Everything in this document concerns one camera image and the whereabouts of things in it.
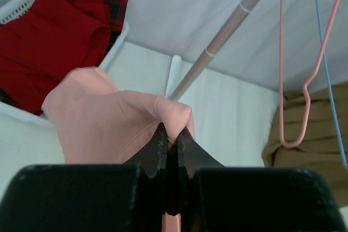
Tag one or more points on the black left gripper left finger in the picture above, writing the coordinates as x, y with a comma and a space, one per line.
153, 155

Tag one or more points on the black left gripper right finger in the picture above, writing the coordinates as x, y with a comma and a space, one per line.
191, 156

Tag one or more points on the pink pleated skirt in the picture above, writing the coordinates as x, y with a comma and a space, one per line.
99, 124

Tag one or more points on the pink wire hanger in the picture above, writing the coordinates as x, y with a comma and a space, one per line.
321, 57

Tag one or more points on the brown pleated skirt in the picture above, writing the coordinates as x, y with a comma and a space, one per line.
319, 149

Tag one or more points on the red skirt in basket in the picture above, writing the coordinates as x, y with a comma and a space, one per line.
42, 46

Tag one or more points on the dark plaid skirt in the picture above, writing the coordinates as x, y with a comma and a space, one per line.
117, 17

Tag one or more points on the silver clothes rack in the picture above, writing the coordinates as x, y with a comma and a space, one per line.
241, 11

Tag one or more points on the white plastic laundry basket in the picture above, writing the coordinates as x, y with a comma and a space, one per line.
14, 9

